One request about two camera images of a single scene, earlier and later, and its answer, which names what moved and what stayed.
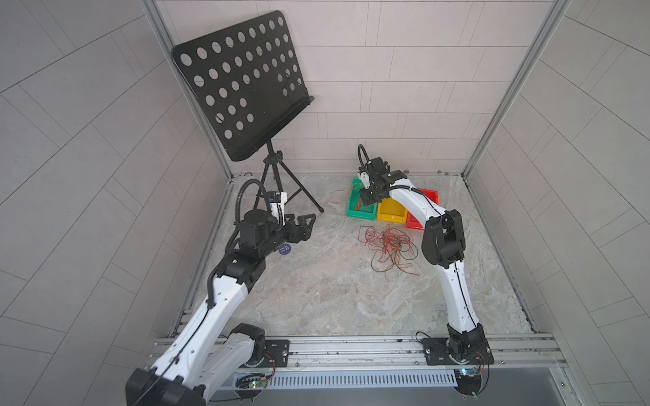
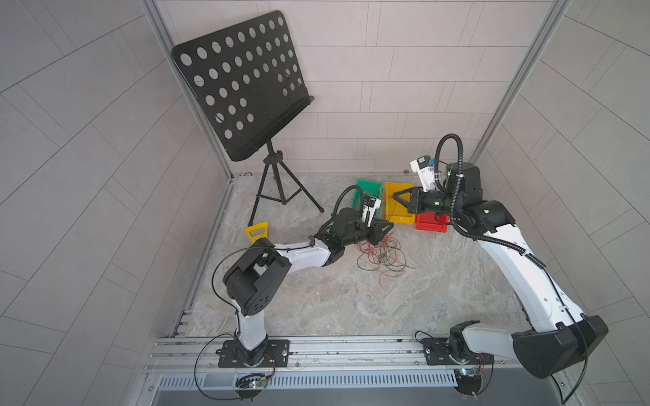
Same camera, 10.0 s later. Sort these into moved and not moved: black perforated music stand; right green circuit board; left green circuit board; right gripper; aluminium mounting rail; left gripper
Moved: left gripper; right gripper
Not moved: black perforated music stand; left green circuit board; aluminium mounting rail; right green circuit board
